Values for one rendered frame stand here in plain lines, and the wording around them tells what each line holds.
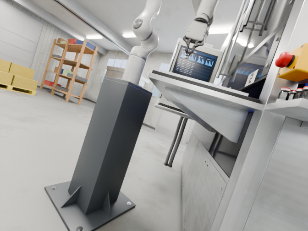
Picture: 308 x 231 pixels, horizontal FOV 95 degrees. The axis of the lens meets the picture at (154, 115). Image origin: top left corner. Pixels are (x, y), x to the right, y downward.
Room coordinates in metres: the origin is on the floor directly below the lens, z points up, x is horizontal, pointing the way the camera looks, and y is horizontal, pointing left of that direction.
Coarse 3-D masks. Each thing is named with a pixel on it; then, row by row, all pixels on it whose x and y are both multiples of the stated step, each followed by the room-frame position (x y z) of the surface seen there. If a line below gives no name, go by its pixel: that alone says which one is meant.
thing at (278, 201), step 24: (288, 120) 0.43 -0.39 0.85; (192, 144) 1.75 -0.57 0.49; (288, 144) 0.43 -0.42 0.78; (192, 168) 1.23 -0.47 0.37; (216, 168) 0.67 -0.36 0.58; (288, 168) 0.43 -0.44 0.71; (192, 192) 0.94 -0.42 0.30; (216, 192) 0.57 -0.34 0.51; (264, 192) 0.43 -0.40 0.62; (288, 192) 0.42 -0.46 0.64; (192, 216) 0.76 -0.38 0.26; (264, 216) 0.43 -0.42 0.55; (288, 216) 0.42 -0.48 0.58
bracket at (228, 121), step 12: (180, 96) 0.60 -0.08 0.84; (192, 96) 0.59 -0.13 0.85; (192, 108) 0.59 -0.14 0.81; (204, 108) 0.58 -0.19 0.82; (216, 108) 0.57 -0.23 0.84; (228, 108) 0.56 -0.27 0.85; (204, 120) 0.57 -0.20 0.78; (216, 120) 0.57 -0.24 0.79; (228, 120) 0.56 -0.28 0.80; (240, 120) 0.55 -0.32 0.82; (228, 132) 0.56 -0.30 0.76; (240, 132) 0.55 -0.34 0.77
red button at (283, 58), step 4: (284, 52) 0.39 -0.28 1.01; (288, 52) 0.39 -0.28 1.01; (280, 56) 0.39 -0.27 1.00; (284, 56) 0.38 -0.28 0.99; (288, 56) 0.38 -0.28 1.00; (276, 60) 0.41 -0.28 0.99; (280, 60) 0.39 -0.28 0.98; (284, 60) 0.38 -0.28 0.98; (288, 60) 0.38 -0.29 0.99; (276, 64) 0.40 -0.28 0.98; (280, 64) 0.39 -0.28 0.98; (284, 64) 0.39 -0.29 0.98
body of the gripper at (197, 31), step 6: (192, 24) 0.81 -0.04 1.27; (198, 24) 0.80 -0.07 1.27; (204, 24) 0.79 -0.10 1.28; (192, 30) 0.80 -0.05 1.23; (198, 30) 0.80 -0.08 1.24; (204, 30) 0.79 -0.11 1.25; (186, 36) 0.81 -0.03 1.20; (192, 36) 0.80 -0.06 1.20; (198, 36) 0.79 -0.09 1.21; (204, 36) 0.80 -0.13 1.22; (192, 42) 0.85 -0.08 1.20; (198, 42) 0.83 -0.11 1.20
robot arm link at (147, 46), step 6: (150, 36) 0.95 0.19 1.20; (156, 36) 1.00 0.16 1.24; (144, 42) 0.99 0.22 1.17; (150, 42) 0.99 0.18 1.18; (156, 42) 1.02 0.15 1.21; (132, 48) 0.95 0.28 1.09; (138, 48) 0.93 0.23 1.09; (144, 48) 0.96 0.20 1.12; (150, 48) 1.00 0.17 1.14; (132, 54) 0.94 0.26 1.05; (138, 54) 0.93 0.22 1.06; (144, 54) 0.95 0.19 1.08
